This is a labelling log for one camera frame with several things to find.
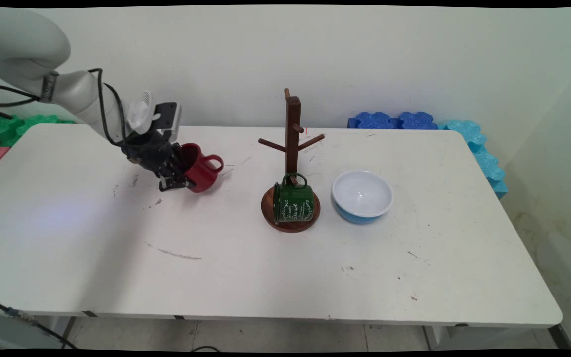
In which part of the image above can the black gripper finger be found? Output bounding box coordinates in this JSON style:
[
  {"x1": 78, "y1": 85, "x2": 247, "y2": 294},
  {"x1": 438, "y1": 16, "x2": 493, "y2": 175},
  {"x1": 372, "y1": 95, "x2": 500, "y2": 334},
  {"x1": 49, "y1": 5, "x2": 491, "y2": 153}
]
[
  {"x1": 170, "y1": 143, "x2": 187, "y2": 175},
  {"x1": 159, "y1": 175, "x2": 192, "y2": 193}
]

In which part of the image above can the grey strap on arm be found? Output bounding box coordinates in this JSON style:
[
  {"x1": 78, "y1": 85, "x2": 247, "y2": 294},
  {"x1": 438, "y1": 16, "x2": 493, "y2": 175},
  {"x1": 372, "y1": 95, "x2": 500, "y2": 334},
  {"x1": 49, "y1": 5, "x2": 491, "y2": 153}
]
[{"x1": 40, "y1": 72, "x2": 61, "y2": 104}]

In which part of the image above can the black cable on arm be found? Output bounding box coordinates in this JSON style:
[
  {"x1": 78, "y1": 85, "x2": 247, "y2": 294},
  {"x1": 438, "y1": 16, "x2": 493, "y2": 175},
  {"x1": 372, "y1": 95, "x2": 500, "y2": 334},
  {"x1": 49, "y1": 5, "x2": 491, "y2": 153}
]
[{"x1": 87, "y1": 68, "x2": 132, "y2": 149}]

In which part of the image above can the red enamel mug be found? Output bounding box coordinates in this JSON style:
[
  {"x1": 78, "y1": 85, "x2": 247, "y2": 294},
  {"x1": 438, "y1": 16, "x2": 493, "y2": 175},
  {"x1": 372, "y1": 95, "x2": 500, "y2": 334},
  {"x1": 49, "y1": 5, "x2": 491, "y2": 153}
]
[{"x1": 179, "y1": 143, "x2": 225, "y2": 194}]

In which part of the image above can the blue and white bowl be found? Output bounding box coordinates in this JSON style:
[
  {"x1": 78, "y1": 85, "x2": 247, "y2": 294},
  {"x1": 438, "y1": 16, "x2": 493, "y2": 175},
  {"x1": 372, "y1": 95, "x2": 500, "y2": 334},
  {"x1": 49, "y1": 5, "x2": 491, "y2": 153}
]
[{"x1": 332, "y1": 170, "x2": 393, "y2": 224}]

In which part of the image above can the light blue foam mat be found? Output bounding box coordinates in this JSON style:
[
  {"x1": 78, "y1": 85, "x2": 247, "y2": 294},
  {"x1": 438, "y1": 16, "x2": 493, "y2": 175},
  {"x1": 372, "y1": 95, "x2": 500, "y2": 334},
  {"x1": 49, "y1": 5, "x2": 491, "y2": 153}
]
[{"x1": 444, "y1": 120, "x2": 508, "y2": 199}]

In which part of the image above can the green foam mat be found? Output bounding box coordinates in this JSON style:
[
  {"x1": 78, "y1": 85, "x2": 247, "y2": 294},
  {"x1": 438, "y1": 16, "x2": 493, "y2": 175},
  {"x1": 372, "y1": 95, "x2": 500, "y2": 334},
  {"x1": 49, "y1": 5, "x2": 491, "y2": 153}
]
[{"x1": 0, "y1": 115, "x2": 75, "y2": 148}]

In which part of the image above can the black cable with connector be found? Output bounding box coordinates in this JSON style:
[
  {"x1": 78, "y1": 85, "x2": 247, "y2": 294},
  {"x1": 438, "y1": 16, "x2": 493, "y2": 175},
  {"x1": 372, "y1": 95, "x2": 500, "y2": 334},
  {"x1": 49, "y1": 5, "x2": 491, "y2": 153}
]
[{"x1": 0, "y1": 293, "x2": 79, "y2": 349}]

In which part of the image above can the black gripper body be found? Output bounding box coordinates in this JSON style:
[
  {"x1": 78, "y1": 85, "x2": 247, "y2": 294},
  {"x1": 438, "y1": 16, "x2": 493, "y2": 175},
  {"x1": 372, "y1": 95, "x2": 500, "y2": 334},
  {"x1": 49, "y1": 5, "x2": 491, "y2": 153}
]
[{"x1": 127, "y1": 132, "x2": 175, "y2": 177}]

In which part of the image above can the dark wooden mug tree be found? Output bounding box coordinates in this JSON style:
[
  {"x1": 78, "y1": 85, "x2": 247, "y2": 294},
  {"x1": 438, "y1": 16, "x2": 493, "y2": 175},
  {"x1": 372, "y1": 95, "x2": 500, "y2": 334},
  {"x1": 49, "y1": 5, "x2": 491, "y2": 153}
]
[{"x1": 258, "y1": 88, "x2": 326, "y2": 233}]

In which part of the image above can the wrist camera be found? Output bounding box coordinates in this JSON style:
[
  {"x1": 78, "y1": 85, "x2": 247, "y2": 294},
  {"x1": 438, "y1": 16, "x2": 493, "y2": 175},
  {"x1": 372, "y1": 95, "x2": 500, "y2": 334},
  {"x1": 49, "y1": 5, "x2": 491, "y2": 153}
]
[{"x1": 154, "y1": 101, "x2": 183, "y2": 145}]

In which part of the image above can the dark blue foam mat piece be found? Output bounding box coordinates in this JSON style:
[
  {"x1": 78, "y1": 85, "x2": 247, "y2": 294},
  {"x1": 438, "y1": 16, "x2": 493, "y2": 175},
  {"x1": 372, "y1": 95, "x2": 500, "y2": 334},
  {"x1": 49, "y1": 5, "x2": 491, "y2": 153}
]
[
  {"x1": 397, "y1": 112, "x2": 439, "y2": 130},
  {"x1": 347, "y1": 112, "x2": 398, "y2": 129}
]

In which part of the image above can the black cable behind arm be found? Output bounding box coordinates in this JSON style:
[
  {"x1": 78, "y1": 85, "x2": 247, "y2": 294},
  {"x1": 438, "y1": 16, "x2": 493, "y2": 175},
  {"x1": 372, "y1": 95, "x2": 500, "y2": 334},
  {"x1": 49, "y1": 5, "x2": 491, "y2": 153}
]
[{"x1": 0, "y1": 82, "x2": 43, "y2": 108}]

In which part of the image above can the green printed enamel mug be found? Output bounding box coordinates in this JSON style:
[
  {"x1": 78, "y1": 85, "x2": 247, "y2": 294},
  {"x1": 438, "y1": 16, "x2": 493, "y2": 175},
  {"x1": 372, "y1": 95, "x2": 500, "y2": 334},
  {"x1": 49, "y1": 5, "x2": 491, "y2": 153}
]
[{"x1": 272, "y1": 173, "x2": 315, "y2": 224}]

